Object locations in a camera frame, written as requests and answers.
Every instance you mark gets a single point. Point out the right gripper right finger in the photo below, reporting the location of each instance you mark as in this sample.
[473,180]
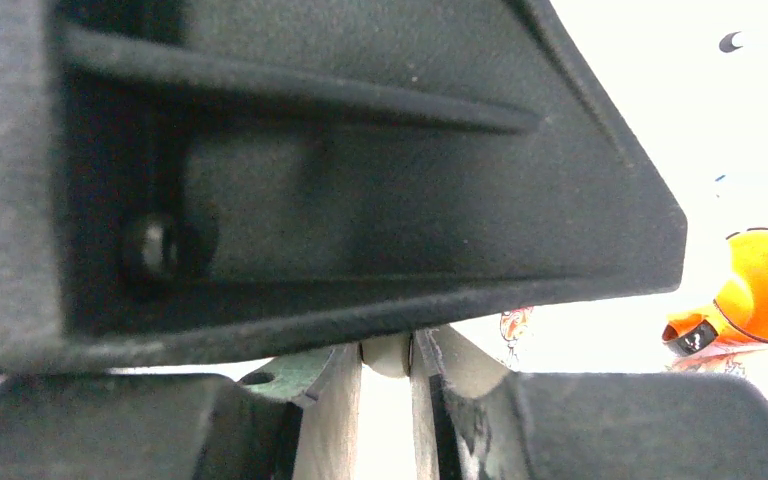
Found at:
[477,419]

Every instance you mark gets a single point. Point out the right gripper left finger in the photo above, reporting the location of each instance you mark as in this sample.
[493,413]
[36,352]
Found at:
[293,418]

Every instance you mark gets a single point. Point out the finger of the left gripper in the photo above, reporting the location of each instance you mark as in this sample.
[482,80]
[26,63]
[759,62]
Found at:
[196,182]

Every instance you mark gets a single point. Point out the small beige cup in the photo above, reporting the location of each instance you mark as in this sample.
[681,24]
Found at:
[389,356]

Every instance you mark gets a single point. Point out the orange mug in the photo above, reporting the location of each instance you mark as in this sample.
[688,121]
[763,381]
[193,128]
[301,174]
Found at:
[738,313]

